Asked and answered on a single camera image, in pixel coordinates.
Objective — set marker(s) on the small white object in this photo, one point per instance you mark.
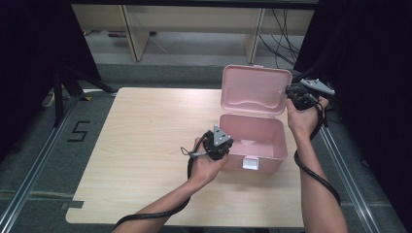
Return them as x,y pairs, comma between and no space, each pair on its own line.
48,101

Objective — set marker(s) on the light wooden desk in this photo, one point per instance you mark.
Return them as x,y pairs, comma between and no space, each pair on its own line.
194,19

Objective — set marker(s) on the aluminium floor rail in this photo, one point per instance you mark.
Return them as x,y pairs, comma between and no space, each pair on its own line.
350,187
32,174

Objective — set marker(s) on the person's left hand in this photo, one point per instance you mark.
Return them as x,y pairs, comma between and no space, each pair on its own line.
204,170

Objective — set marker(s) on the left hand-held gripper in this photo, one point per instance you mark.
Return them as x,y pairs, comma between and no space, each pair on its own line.
220,139

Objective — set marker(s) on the person's right hand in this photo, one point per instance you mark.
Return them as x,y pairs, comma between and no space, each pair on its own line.
302,123

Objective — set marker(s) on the small purple object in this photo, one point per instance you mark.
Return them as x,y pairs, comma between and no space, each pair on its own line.
116,34

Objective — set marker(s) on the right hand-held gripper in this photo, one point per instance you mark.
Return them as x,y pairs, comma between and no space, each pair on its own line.
304,95

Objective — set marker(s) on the grey tape strip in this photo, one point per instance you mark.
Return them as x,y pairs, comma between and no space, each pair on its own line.
73,204

